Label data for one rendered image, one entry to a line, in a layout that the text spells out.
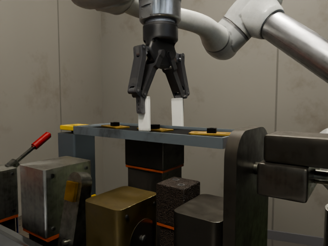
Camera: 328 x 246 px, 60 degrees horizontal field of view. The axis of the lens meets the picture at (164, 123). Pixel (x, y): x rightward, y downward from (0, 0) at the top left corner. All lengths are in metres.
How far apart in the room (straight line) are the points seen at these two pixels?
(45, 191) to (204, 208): 0.26
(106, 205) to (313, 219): 2.52
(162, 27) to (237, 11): 0.56
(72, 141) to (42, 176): 0.25
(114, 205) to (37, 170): 0.17
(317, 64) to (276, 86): 1.66
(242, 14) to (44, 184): 0.87
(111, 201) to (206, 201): 0.14
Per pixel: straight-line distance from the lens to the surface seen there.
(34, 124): 2.35
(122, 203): 0.42
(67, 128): 0.77
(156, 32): 0.60
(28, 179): 0.55
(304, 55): 1.00
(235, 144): 0.31
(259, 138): 0.38
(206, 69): 2.70
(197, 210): 0.39
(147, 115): 0.57
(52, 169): 0.52
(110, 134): 0.59
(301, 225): 2.85
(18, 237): 0.55
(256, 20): 1.09
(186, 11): 0.90
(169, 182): 0.44
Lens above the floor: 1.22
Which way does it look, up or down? 4 degrees down
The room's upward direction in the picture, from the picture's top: straight up
